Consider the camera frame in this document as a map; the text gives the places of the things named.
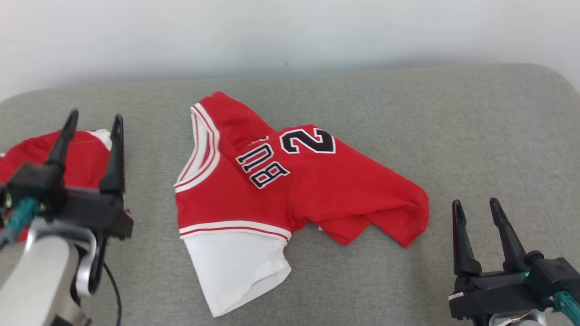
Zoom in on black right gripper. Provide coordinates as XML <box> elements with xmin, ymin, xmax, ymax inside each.
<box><xmin>448</xmin><ymin>197</ymin><xmax>552</xmax><ymax>320</ymax></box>

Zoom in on red basketball shorts white trim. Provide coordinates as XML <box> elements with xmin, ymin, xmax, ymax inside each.
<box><xmin>0</xmin><ymin>129</ymin><xmax>114</xmax><ymax>243</ymax></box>

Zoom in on thin black left gripper cable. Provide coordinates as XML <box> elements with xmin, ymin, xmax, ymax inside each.
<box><xmin>103</xmin><ymin>261</ymin><xmax>123</xmax><ymax>326</ymax></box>

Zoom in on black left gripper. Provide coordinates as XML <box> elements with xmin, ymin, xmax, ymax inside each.
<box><xmin>45</xmin><ymin>110</ymin><xmax>135</xmax><ymax>296</ymax></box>

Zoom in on red basketball jersey white sleeves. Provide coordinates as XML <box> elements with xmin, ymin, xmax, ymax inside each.
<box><xmin>174</xmin><ymin>91</ymin><xmax>430</xmax><ymax>318</ymax></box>

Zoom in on right camera cable teal plug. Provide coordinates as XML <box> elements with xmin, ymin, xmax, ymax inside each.
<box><xmin>553</xmin><ymin>291</ymin><xmax>580</xmax><ymax>326</ymax></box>

